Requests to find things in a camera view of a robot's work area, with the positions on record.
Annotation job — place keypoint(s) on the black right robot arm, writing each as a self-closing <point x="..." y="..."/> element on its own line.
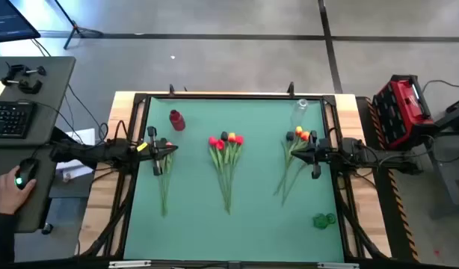
<point x="382" y="157"/>

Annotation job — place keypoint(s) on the black keyboard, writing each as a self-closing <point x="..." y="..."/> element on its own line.
<point x="9" y="119"/>

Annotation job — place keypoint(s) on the teal table mat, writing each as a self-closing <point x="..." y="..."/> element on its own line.
<point x="233" y="231"/>

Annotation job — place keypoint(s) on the black tripod stand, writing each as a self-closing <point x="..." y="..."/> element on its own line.
<point x="77" y="30"/>

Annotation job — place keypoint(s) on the black caster wheel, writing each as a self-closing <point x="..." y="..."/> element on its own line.
<point x="47" y="228"/>

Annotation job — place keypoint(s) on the black computer mouse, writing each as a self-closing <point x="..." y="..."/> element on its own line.
<point x="27" y="170"/>

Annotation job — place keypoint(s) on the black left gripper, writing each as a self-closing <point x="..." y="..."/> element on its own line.
<point x="156" y="149"/>

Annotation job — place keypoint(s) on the person's forearm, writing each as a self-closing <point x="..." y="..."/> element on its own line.
<point x="1" y="239"/>

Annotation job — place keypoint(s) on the hazard striped black beam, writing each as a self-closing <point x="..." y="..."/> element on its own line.
<point x="388" y="201"/>

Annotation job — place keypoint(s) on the silver metal bracket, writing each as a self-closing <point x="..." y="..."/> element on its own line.
<point x="338" y="265"/>
<point x="129" y="264"/>

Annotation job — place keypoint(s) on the green glass vase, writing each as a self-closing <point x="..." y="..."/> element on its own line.
<point x="321" y="221"/>

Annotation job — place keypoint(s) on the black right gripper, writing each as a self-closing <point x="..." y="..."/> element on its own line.
<point x="326" y="151"/>

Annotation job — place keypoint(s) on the red black tool case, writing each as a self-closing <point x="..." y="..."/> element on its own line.
<point x="401" y="108"/>

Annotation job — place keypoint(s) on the yellow tape label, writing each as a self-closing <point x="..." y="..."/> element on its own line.
<point x="142" y="146"/>

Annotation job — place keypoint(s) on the grey metal stand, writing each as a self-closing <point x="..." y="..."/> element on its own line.
<point x="450" y="175"/>

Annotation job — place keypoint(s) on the clear glass vase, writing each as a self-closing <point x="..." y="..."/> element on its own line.
<point x="298" y="112"/>

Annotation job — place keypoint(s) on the red ribbed vase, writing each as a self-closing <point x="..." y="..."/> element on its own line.
<point x="177" y="121"/>

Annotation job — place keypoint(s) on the dark operator monitor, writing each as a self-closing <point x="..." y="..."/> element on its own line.
<point x="9" y="20"/>

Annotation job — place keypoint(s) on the black table clamp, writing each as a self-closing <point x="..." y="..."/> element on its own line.
<point x="291" y="89"/>
<point x="172" y="89"/>

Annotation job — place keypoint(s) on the white paper stack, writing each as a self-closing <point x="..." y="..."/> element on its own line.
<point x="82" y="136"/>

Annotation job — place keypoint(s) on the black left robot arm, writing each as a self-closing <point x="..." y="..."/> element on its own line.
<point x="98" y="152"/>

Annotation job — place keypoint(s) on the person's hand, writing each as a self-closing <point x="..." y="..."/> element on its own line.
<point x="9" y="196"/>

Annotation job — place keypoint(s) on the black device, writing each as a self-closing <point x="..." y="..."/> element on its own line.
<point x="455" y="112"/>

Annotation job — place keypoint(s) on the black C-clamp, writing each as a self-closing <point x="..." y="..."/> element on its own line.
<point x="29" y="88"/>
<point x="18" y="69"/>

